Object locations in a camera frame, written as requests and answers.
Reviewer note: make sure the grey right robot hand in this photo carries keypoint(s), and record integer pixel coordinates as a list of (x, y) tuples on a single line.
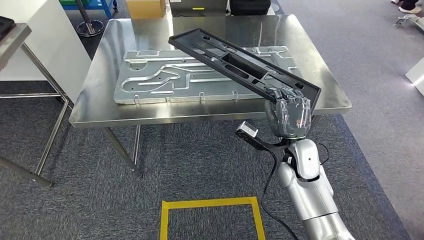
[(291, 116)]

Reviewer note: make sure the black plastic frame part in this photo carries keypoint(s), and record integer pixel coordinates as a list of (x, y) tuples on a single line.
[(243, 68)]

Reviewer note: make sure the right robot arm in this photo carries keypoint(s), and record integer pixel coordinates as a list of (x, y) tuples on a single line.
[(311, 198)]

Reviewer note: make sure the blue metal shelf rack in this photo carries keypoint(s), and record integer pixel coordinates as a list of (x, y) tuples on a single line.
[(106, 6)]

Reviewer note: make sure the black bag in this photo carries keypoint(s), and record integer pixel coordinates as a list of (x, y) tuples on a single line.
[(250, 6)]

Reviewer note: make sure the white box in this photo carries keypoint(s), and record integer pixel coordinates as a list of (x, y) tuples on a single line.
[(416, 73)]

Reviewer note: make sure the dark grey equipment case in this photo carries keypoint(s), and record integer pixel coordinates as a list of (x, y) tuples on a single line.
[(198, 13)]

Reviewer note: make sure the stamped metal panel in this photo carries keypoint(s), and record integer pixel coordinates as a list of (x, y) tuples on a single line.
[(149, 89)]

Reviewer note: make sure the person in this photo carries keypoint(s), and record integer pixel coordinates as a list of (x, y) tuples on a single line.
[(410, 6)]

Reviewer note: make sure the cardboard box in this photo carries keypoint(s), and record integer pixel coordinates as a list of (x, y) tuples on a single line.
[(145, 8)]

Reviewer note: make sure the stainless steel table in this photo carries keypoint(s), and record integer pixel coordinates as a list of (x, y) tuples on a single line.
[(16, 39), (99, 109)]

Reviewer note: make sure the chrome barrier stanchion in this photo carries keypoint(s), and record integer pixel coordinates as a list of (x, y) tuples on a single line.
[(89, 30)]

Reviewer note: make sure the white panel cabinet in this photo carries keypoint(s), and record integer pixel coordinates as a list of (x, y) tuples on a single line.
[(43, 39)]

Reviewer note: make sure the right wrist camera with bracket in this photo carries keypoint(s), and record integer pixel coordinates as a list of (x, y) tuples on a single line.
[(248, 128)]

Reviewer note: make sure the silver metal frame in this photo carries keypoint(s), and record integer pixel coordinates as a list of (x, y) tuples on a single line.
[(410, 21)]

